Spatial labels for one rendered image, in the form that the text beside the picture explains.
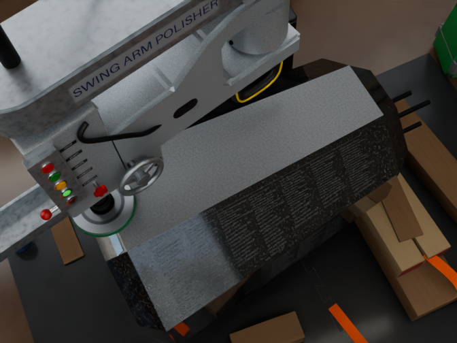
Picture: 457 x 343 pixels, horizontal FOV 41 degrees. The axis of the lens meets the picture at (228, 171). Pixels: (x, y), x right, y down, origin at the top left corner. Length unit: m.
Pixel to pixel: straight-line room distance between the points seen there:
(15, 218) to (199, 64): 0.73
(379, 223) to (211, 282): 0.89
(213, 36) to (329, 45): 1.93
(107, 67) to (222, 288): 1.08
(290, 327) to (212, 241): 0.72
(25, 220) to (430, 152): 1.93
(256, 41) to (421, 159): 1.47
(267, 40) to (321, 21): 1.78
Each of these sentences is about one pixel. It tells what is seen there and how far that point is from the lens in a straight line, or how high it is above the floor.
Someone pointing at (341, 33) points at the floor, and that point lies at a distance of 3.50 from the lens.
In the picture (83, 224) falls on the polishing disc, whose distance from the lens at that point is 2.05.
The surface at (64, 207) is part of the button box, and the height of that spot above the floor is 1.28.
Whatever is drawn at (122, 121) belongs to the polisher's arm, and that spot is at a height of 1.41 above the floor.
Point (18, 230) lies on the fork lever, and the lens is 1.89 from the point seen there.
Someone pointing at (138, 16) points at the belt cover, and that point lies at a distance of 1.37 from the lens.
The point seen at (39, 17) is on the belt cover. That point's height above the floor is 1.72.
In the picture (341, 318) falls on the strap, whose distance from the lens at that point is 2.82.
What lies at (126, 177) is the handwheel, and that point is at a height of 1.28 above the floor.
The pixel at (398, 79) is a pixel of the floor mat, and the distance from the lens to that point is 3.36.
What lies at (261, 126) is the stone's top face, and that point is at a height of 0.85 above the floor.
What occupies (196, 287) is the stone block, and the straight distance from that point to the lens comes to 2.16.
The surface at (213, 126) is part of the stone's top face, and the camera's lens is 2.19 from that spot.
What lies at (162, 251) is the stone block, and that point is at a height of 0.80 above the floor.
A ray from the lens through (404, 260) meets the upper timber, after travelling 2.70.
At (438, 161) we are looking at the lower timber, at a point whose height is 0.12.
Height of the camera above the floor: 2.77
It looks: 65 degrees down
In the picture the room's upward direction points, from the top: 6 degrees counter-clockwise
